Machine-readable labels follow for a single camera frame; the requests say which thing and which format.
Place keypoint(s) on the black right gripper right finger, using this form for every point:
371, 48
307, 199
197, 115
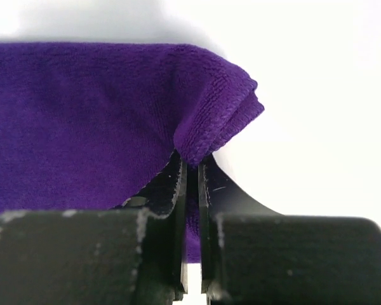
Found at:
251, 254

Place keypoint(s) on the purple towel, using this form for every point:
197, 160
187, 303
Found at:
87, 125

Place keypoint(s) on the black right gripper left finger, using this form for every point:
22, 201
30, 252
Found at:
132, 254

